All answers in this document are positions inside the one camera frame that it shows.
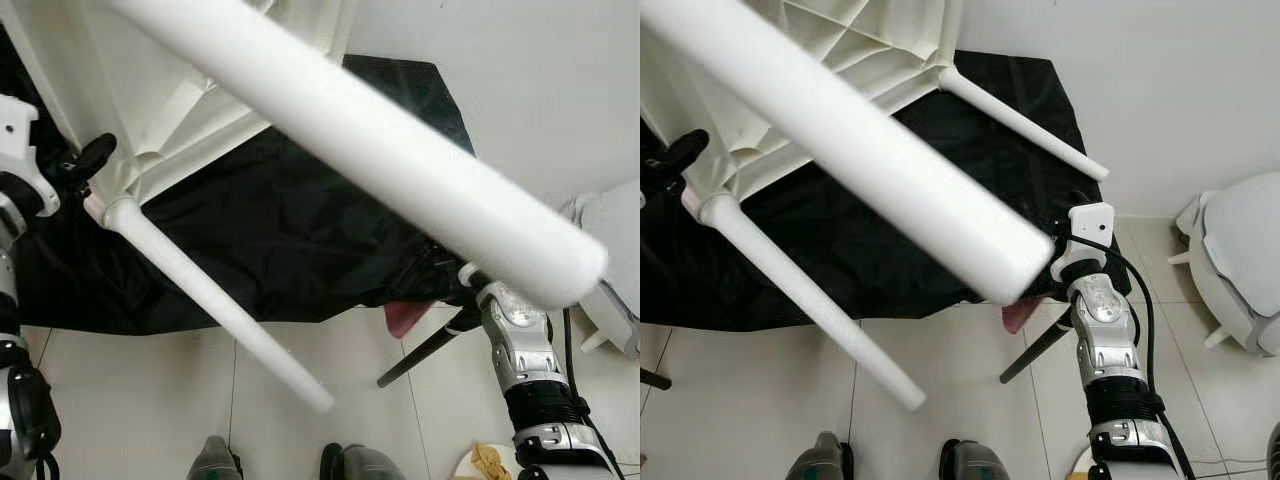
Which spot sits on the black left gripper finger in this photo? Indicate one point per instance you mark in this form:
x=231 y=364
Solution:
x=95 y=157
x=686 y=152

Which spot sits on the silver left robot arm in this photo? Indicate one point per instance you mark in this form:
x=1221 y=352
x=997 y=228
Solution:
x=15 y=400

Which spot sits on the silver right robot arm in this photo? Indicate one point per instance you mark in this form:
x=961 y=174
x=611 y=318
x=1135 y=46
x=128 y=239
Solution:
x=1110 y=340
x=525 y=350

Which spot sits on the black table cloth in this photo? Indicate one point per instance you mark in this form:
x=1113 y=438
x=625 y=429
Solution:
x=300 y=240
x=880 y=262

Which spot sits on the grey robot right foot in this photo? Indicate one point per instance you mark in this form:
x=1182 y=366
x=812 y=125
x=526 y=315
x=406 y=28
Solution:
x=360 y=465
x=975 y=462

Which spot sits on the grey robot foot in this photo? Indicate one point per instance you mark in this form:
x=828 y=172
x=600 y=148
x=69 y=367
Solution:
x=822 y=460
x=215 y=462
x=360 y=465
x=975 y=462

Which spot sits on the grey robot left foot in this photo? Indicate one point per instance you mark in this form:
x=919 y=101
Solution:
x=215 y=462
x=822 y=460

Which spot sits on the yellow crumpled cloth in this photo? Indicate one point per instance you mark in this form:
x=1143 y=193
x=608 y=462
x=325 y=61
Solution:
x=490 y=460

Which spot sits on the white round bowl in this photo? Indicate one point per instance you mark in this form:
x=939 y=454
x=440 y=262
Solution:
x=462 y=470

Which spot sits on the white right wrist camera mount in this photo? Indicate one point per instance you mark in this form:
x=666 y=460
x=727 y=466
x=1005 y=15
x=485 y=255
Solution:
x=1085 y=235
x=470 y=273

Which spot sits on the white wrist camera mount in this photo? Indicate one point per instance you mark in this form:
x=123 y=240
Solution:
x=1085 y=235
x=20 y=140
x=470 y=273

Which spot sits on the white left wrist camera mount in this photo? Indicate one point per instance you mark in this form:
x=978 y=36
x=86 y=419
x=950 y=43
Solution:
x=20 y=140

